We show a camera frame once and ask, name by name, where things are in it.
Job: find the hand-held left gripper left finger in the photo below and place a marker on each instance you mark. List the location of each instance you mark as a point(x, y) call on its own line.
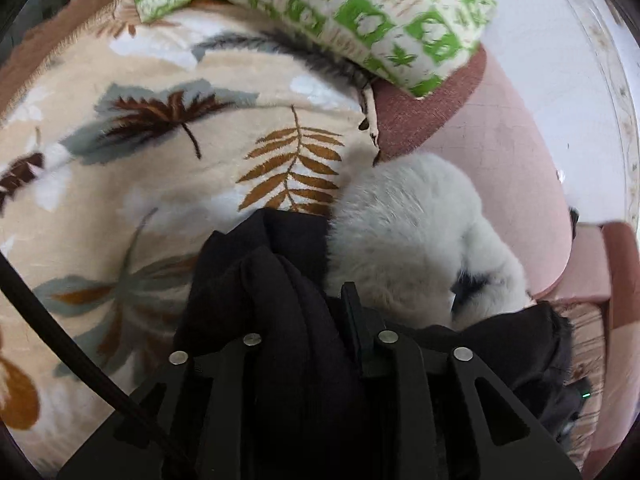
point(230, 360)

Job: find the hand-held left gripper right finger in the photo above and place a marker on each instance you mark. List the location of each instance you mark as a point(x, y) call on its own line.
point(361, 347)

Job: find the black coat with fur collar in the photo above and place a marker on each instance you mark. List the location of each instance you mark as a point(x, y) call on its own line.
point(290, 310)

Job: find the striped sofa cushion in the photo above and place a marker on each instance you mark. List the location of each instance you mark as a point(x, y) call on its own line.
point(590, 330)

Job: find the pink sofa armrest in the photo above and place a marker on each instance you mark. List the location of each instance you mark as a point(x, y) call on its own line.
point(620, 270)

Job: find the small black object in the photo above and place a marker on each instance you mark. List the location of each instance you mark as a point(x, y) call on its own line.
point(573, 217)

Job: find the leaf print blanket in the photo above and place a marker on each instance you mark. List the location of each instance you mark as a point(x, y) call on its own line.
point(150, 185)

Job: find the pink sofa backrest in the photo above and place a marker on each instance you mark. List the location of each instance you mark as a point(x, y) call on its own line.
point(500, 160)

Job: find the green patterned pillow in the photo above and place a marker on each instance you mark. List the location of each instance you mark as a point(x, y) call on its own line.
point(350, 15)

